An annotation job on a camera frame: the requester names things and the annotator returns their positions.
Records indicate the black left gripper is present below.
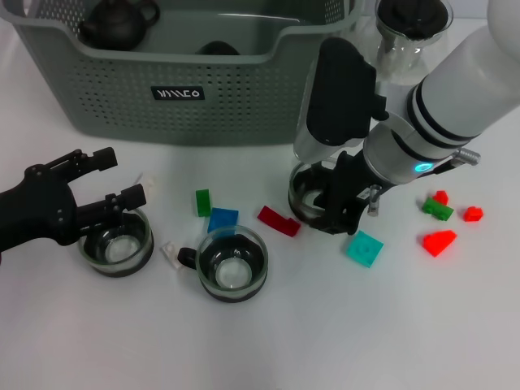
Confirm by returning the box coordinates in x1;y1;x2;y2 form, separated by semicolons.
0;146;147;255

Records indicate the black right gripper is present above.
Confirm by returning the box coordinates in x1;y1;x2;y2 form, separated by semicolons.
319;149;382;237

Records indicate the white toy brick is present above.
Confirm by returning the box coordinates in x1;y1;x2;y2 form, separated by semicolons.
160;241;182;270
137;173;158;196

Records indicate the green translucent toy brick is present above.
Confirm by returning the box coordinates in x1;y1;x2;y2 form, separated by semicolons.
194;188;213;219

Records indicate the grey-green perforated storage bin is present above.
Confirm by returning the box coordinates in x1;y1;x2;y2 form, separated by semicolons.
0;0;366;146

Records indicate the right gripper silver plug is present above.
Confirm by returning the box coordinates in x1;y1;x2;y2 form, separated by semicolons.
366;184;384;217

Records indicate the teal square toy plate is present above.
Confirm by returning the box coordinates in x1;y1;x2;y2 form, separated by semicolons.
344;230;385;269

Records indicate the dark red toy brick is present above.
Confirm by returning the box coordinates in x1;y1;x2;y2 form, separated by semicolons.
257;205;301;236

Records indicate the small green toy brick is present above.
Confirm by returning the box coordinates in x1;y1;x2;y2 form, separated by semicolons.
421;197;455;223

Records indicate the red sloped toy brick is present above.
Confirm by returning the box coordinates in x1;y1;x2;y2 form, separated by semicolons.
422;229;458;258

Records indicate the blue square toy plate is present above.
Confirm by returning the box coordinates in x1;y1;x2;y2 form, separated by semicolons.
207;206;240;235

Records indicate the clear glass carafe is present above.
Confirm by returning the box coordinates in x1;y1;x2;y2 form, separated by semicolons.
365;0;454;89

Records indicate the dark clay teapot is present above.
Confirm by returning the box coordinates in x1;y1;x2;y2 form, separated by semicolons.
77;0;160;52

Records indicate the black carafe lid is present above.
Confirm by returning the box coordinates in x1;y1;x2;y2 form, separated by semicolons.
376;0;454;41

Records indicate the right arm cable connector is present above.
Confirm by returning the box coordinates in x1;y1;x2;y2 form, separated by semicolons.
430;147;482;175

